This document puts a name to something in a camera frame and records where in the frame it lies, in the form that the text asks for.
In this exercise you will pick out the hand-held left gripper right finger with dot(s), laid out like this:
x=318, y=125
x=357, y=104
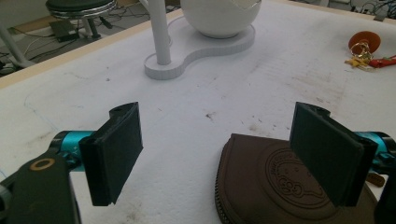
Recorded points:
x=330, y=155

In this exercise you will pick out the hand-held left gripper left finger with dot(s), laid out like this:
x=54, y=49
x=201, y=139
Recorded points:
x=113, y=155

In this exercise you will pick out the brown zip coin pouch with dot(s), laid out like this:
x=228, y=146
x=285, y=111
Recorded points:
x=274, y=183

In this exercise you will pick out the orange keyring with keys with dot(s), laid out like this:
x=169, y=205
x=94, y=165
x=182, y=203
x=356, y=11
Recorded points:
x=365, y=51

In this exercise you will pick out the black box on floor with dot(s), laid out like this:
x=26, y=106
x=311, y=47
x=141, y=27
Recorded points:
x=63, y=30

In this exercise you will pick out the black round stool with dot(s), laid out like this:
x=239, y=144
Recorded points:
x=81, y=14

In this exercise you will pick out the white egg-shaped stand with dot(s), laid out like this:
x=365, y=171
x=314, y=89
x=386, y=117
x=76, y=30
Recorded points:
x=199, y=34

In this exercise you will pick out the white metal stand leg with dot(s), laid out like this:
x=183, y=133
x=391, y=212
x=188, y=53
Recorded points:
x=12, y=46

